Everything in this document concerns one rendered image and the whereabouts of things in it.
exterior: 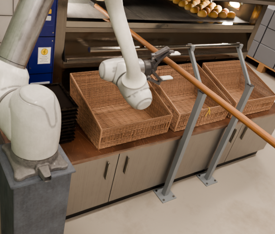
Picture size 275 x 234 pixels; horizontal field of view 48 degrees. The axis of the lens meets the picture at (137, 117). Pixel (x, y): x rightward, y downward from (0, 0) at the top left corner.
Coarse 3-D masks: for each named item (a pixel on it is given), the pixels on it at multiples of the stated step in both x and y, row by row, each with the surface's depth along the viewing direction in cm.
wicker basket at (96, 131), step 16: (80, 80) 205; (96, 80) 212; (80, 96) 192; (96, 96) 216; (112, 96) 224; (80, 112) 196; (96, 112) 216; (112, 112) 220; (128, 112) 224; (144, 112) 229; (160, 112) 216; (96, 128) 182; (112, 128) 180; (128, 128) 189; (144, 128) 212; (160, 128) 208; (96, 144) 184; (112, 144) 189
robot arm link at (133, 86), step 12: (108, 0) 108; (120, 0) 110; (108, 12) 112; (120, 12) 111; (120, 24) 113; (120, 36) 114; (120, 48) 117; (132, 48) 116; (132, 60) 117; (132, 72) 120; (120, 84) 128; (132, 84) 123; (144, 84) 125; (132, 96) 125; (144, 96) 124; (144, 108) 129
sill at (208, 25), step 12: (72, 24) 185; (84, 24) 189; (96, 24) 194; (108, 24) 198; (132, 24) 208; (144, 24) 214; (156, 24) 219; (168, 24) 225; (180, 24) 231; (192, 24) 238; (204, 24) 245; (216, 24) 253; (228, 24) 261; (240, 24) 271; (252, 24) 281
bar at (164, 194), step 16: (96, 48) 159; (112, 48) 164; (144, 48) 176; (160, 48) 183; (176, 48) 190; (192, 48) 196; (240, 48) 223; (192, 64) 198; (192, 112) 203; (192, 128) 209; (224, 144) 248; (176, 160) 224; (208, 176) 268; (160, 192) 246
